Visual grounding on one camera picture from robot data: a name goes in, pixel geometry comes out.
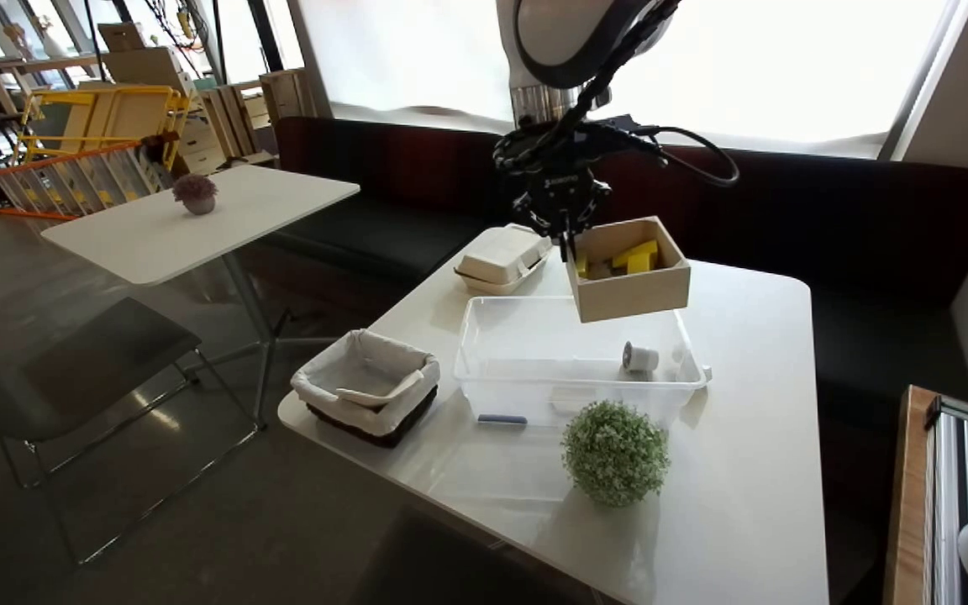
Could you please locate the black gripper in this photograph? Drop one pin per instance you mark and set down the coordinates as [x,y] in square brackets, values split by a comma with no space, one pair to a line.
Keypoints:
[555,190]

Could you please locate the small wooden box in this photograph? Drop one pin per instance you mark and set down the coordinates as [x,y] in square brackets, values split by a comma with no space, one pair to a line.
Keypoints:
[633,294]

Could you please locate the clear plastic lunchbox container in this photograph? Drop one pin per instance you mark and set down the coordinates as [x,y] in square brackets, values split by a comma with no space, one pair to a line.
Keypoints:
[571,381]

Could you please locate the cardboard box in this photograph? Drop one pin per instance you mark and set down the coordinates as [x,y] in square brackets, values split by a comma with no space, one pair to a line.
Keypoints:
[134,55]

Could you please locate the yellow block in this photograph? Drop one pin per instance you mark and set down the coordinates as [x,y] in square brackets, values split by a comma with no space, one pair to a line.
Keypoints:
[636,257]

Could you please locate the green artificial ball plant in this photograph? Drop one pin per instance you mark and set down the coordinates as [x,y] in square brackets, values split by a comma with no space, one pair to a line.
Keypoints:
[617,455]

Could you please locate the wooden crates stack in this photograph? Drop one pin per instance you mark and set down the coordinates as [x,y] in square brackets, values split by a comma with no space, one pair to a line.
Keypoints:
[261,111]

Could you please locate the dark red potted plant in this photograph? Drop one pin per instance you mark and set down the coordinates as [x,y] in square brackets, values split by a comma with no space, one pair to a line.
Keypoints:
[196,194]

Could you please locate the white square side table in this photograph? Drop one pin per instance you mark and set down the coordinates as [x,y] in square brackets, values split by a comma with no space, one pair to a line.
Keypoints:
[191,222]

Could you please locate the wooden mounting board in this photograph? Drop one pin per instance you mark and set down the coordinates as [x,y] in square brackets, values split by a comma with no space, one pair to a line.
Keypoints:
[912,507]

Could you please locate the yellow metal cart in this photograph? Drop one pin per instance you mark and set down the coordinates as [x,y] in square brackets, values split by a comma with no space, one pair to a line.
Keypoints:
[101,119]

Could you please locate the orange ladder rack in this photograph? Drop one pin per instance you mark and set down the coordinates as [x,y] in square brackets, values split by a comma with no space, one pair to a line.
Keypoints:
[69,181]

